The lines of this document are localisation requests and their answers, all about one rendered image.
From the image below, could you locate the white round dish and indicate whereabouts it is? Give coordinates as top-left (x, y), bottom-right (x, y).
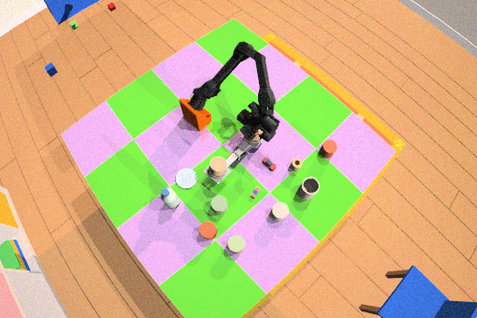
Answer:
top-left (176, 168), bottom-right (198, 189)

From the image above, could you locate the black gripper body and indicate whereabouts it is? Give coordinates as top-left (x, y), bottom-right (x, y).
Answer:
top-left (237, 109), bottom-right (277, 142)

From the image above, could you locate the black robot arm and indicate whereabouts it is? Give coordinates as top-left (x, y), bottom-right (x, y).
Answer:
top-left (187, 41), bottom-right (281, 140)

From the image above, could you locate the red toy car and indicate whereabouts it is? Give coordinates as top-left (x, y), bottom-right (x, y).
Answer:
top-left (263, 158), bottom-right (276, 171)

